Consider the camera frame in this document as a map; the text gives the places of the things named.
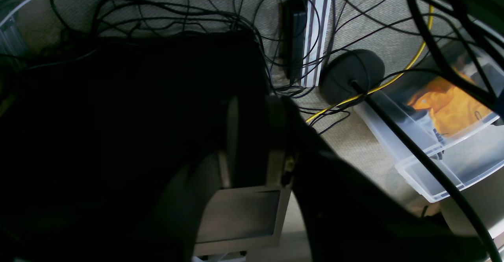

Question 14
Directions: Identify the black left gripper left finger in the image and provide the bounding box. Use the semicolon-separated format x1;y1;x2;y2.
150;97;241;262

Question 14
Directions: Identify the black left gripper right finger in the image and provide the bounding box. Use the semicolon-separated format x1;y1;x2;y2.
268;96;493;262

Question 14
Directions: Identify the round black stand base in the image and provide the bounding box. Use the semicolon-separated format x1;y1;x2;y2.
319;49;385;105

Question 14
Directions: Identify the orange cloth in bin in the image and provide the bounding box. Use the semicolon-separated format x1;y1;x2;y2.
406;76;492;137

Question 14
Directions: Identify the clear plastic storage bin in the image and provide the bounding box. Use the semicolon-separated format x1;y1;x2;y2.
355;56;503;203

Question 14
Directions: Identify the black power adapter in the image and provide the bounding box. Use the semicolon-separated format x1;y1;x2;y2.
282;0;308;83

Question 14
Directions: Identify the yellow cable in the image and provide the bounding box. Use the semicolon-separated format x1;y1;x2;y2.
305;0;434;123

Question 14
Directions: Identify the aluminium extrusion rail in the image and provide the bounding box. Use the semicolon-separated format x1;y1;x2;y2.
300;0;332;87

